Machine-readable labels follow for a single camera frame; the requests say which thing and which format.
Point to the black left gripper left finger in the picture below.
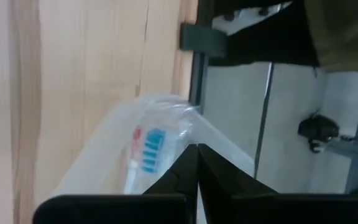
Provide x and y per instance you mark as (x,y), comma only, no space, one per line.
(120,208)

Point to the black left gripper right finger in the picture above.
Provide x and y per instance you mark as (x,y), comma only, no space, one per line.
(259,208)

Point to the packaged blue toothbrush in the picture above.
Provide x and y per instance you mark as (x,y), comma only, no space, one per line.
(154,146)

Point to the clear plastic bin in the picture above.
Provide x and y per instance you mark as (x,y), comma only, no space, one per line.
(98,155)

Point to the black caster wheel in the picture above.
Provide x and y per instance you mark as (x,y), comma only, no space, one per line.
(317,130)

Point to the person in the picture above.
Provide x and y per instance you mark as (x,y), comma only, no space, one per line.
(346,31)

